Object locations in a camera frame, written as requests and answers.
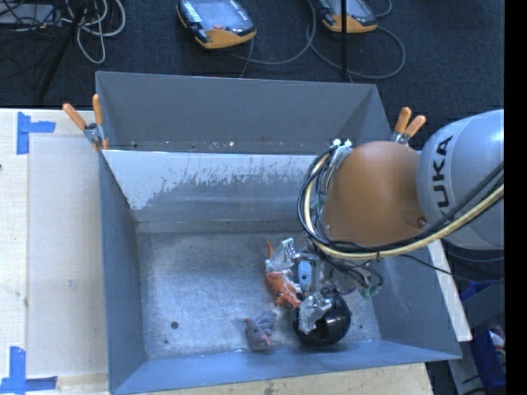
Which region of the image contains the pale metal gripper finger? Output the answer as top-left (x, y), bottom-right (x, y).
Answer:
top-left (265, 238), bottom-right (297, 275)
top-left (296, 294), bottom-right (333, 334)

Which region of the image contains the black ball with hole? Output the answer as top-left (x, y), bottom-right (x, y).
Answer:
top-left (291, 293), bottom-right (352, 347)

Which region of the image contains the orange toy animal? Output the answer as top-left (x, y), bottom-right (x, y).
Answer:
top-left (265, 239), bottom-right (304, 310)

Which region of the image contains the grey toy mouse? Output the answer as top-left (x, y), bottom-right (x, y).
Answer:
top-left (242, 310), bottom-right (278, 353)

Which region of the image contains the grey metal bin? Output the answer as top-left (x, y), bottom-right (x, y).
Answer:
top-left (95, 70), bottom-right (464, 395)

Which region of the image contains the pale wood flat board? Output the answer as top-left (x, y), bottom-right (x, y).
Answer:
top-left (25, 132), bottom-right (110, 382)

